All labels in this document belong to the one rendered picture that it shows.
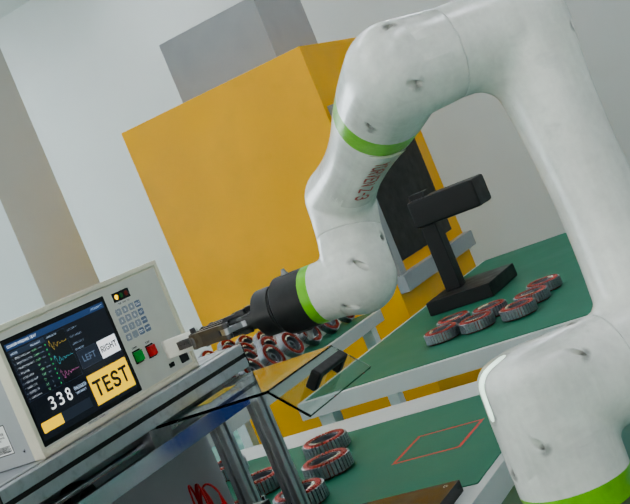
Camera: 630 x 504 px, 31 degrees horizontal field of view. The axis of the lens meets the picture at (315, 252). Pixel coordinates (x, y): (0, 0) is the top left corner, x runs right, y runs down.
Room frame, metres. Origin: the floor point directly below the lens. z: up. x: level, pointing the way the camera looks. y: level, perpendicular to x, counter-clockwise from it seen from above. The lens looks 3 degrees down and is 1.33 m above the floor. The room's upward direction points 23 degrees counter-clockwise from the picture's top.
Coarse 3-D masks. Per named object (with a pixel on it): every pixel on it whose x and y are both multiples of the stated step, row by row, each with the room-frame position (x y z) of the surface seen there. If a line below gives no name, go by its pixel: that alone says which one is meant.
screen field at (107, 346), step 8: (112, 336) 1.89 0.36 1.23; (96, 344) 1.85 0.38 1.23; (104, 344) 1.86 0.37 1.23; (112, 344) 1.88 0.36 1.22; (80, 352) 1.81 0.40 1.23; (88, 352) 1.83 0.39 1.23; (96, 352) 1.84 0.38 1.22; (104, 352) 1.86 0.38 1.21; (112, 352) 1.87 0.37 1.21; (80, 360) 1.81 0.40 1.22; (88, 360) 1.82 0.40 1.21; (96, 360) 1.84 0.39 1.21
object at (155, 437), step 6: (168, 426) 1.96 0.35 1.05; (150, 432) 1.91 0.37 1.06; (156, 432) 1.93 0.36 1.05; (162, 432) 1.94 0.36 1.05; (168, 432) 1.95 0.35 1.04; (144, 438) 1.92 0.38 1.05; (150, 438) 1.91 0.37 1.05; (156, 438) 1.92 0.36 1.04; (162, 438) 1.93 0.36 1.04; (168, 438) 1.95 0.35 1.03; (132, 444) 1.93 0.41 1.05; (144, 444) 1.92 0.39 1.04; (150, 444) 1.91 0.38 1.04; (156, 444) 1.92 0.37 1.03; (144, 450) 1.92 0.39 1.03; (150, 450) 1.92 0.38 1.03
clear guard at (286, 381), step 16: (320, 352) 1.97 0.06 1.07; (272, 368) 2.01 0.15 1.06; (288, 368) 1.93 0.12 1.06; (304, 368) 1.89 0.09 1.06; (352, 368) 1.95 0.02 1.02; (368, 368) 1.97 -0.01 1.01; (224, 384) 2.06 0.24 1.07; (240, 384) 1.98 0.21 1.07; (256, 384) 1.90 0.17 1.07; (272, 384) 1.83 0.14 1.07; (288, 384) 1.83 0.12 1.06; (304, 384) 1.84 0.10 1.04; (320, 384) 1.86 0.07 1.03; (336, 384) 1.88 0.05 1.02; (224, 400) 1.87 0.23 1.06; (240, 400) 1.82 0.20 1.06; (288, 400) 1.78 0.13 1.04; (304, 400) 1.80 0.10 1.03; (320, 400) 1.81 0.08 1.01; (176, 416) 1.92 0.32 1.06; (192, 416) 1.87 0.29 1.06
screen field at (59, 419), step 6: (84, 402) 1.78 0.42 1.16; (90, 402) 1.79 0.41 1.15; (72, 408) 1.75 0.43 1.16; (78, 408) 1.76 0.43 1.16; (84, 408) 1.77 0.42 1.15; (60, 414) 1.73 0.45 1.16; (66, 414) 1.74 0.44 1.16; (72, 414) 1.75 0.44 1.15; (78, 414) 1.76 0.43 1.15; (48, 420) 1.70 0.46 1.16; (54, 420) 1.71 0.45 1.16; (60, 420) 1.72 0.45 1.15; (66, 420) 1.73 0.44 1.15; (42, 426) 1.69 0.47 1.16; (48, 426) 1.70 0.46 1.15; (54, 426) 1.71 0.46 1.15
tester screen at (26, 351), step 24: (96, 312) 1.88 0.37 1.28; (24, 336) 1.72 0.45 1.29; (48, 336) 1.77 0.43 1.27; (72, 336) 1.81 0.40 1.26; (96, 336) 1.86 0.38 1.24; (24, 360) 1.71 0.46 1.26; (48, 360) 1.75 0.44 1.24; (72, 360) 1.79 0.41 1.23; (24, 384) 1.69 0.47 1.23; (48, 384) 1.73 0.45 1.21; (72, 384) 1.77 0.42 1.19; (48, 408) 1.71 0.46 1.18; (96, 408) 1.80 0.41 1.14; (48, 432) 1.70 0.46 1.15
